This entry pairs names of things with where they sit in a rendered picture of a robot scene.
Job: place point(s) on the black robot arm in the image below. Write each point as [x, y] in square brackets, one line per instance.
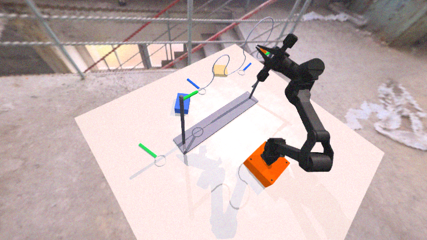
[298, 94]

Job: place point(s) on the grey ring with green handle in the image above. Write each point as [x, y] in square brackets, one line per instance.
[153, 154]

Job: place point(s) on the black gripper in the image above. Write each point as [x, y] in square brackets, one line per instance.
[280, 62]

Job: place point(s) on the blue box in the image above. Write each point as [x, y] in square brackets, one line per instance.
[186, 104]

